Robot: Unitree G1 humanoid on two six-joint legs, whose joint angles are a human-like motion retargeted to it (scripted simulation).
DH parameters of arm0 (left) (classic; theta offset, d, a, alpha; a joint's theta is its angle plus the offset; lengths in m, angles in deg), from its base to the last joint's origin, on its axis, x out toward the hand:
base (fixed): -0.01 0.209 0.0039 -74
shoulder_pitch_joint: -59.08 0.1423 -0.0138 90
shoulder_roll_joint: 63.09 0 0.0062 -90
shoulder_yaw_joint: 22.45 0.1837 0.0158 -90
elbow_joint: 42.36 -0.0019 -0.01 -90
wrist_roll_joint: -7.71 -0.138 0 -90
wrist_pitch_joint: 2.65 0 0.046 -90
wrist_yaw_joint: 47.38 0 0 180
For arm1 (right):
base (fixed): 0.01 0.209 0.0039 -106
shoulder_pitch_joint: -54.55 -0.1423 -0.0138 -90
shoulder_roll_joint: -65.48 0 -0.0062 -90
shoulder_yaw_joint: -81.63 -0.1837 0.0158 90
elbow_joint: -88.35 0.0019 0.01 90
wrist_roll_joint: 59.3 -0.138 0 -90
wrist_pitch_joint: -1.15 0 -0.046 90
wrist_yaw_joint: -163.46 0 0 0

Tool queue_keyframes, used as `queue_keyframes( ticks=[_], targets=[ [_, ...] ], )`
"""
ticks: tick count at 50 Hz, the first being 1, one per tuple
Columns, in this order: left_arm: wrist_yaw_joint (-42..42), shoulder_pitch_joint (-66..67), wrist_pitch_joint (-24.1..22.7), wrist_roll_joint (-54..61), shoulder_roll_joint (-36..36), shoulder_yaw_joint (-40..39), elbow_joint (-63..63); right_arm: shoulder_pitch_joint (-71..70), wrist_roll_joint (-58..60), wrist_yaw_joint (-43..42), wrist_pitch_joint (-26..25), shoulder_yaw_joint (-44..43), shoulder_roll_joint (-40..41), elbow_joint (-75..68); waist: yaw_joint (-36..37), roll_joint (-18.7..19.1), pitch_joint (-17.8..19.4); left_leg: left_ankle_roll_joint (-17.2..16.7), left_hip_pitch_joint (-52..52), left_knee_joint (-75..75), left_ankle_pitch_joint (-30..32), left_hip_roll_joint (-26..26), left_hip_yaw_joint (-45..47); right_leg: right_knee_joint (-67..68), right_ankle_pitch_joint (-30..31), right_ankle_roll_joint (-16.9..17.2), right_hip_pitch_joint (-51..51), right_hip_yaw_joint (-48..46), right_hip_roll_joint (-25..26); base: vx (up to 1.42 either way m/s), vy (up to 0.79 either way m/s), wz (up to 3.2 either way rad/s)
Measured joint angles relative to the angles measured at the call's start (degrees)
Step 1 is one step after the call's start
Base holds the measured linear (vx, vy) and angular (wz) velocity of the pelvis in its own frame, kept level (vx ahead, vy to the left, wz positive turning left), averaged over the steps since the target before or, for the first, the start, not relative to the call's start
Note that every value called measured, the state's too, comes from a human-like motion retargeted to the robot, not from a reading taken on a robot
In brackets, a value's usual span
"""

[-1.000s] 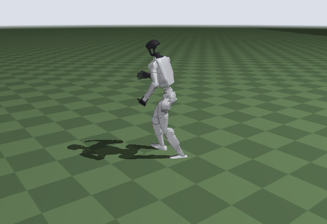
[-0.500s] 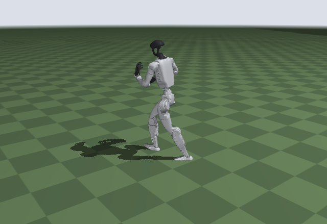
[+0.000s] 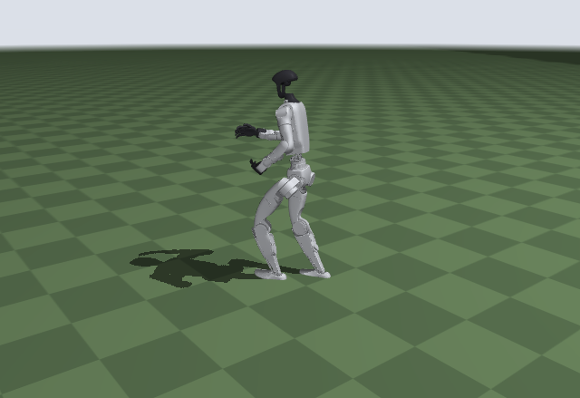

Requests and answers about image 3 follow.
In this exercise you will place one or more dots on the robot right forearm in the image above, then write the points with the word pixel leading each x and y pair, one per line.
pixel 270 135

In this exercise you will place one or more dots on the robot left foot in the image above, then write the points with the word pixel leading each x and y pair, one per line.
pixel 267 274

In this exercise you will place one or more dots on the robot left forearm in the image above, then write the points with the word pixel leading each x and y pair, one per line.
pixel 273 157

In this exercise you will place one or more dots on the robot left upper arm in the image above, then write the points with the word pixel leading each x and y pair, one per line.
pixel 284 116

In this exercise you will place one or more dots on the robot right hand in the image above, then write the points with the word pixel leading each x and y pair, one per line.
pixel 248 130

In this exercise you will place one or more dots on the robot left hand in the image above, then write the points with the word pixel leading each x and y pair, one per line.
pixel 254 165

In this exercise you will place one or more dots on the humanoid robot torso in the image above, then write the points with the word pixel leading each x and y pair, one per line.
pixel 299 168

